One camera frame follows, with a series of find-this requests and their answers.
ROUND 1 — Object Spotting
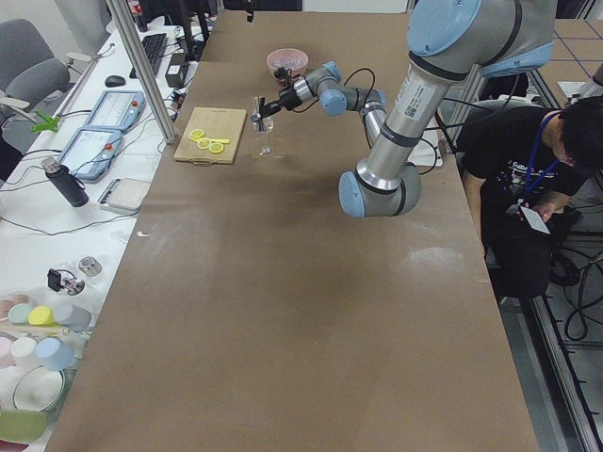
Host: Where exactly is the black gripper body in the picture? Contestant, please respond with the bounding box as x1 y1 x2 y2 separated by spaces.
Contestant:
270 89 298 112

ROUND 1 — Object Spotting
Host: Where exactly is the steel jigger cup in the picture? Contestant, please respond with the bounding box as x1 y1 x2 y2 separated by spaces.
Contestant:
251 96 265 133

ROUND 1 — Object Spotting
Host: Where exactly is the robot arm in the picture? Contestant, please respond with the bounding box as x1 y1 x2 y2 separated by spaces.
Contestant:
252 0 557 218

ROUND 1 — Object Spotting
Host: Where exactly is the clear wine glass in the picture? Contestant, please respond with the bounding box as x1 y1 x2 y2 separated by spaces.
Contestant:
253 117 274 157

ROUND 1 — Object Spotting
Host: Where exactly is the clear ice cubes pile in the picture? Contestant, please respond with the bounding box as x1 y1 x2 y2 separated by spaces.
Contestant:
269 54 305 71

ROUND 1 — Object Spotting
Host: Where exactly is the pink bowl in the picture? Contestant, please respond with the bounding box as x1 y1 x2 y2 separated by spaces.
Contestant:
266 48 309 84

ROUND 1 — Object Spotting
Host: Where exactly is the wooden cutting board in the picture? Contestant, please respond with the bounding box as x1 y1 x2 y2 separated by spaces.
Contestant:
173 107 247 165

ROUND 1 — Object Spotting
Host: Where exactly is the yellow lemon slice near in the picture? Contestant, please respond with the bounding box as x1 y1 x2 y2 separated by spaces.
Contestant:
208 142 224 154

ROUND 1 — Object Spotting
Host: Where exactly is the yellow lemon slice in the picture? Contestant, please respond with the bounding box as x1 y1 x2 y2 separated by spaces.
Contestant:
197 137 212 150
187 129 204 142
208 142 224 154

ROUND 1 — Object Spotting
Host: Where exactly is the yellow lemon slice middle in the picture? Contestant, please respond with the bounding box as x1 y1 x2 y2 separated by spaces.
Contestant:
197 137 212 150

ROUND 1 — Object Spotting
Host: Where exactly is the yellow lemon slice far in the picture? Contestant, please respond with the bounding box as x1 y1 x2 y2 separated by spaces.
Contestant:
187 129 204 142

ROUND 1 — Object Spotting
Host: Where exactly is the black keyboard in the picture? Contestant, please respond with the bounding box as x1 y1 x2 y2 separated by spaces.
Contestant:
141 33 168 75

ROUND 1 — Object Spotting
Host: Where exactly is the blue teach pendant upper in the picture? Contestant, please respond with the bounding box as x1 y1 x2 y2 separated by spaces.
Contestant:
85 89 146 132

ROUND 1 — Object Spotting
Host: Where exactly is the blue teach pendant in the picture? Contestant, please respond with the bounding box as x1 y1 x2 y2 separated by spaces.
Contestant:
85 89 146 132
58 127 123 182

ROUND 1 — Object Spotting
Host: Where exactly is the black computer mouse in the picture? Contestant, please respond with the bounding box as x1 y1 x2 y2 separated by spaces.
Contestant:
105 75 126 88

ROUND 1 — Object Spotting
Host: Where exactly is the white tray box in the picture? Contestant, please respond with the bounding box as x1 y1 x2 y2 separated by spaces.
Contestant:
97 178 151 215

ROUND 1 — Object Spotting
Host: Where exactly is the blue teach pendant lower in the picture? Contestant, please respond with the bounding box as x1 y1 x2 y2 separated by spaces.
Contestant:
58 127 123 182

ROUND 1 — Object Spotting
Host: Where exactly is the black water bottle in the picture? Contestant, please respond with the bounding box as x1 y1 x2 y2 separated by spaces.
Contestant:
41 156 89 207

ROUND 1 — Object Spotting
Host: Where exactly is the green plastic clamp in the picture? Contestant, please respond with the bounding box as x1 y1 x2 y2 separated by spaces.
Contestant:
30 110 61 133

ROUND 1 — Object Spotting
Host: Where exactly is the metal jar lid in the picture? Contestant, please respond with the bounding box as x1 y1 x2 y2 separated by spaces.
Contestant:
78 256 103 278

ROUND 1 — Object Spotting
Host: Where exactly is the grey office chair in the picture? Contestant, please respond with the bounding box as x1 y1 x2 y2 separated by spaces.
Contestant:
1 19 83 114

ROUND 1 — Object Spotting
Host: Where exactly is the person in black shirt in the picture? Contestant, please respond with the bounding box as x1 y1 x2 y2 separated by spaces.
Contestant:
456 96 602 298

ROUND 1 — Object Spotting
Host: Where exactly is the grey plastic cup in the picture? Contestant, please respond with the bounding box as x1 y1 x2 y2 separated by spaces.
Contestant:
53 302 92 332

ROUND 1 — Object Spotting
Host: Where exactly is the yellow plastic cup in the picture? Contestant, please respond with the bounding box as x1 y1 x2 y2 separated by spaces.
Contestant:
27 305 59 328

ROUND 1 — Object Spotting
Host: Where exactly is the green plastic cup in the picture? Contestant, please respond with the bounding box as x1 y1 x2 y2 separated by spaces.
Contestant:
8 303 34 326

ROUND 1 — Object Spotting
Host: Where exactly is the blue plastic cup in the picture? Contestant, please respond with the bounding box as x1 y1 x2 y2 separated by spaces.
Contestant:
35 337 74 371

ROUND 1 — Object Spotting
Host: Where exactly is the white ceramic bowl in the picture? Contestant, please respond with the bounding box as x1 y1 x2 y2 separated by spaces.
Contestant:
12 366 66 412

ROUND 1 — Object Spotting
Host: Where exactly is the pink plastic cup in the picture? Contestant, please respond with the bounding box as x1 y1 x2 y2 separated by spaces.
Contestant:
0 337 16 369

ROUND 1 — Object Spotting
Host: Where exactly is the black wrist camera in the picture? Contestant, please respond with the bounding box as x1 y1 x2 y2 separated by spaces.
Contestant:
273 67 293 87

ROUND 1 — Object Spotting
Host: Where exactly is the aluminium frame post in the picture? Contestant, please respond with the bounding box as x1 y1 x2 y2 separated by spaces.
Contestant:
106 0 176 144

